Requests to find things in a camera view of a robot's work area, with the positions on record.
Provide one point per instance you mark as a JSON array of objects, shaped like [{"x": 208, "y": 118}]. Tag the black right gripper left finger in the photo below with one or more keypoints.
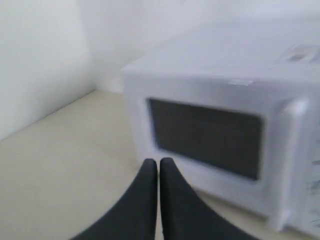
[{"x": 134, "y": 216}]

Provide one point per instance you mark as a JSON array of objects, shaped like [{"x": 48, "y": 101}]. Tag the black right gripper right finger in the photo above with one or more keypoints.
[{"x": 184, "y": 215}]

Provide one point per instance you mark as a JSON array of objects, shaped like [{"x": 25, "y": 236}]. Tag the white microwave door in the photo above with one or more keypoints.
[{"x": 244, "y": 141}]

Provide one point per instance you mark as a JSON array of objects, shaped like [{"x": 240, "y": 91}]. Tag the white Midea microwave oven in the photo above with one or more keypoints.
[{"x": 261, "y": 58}]

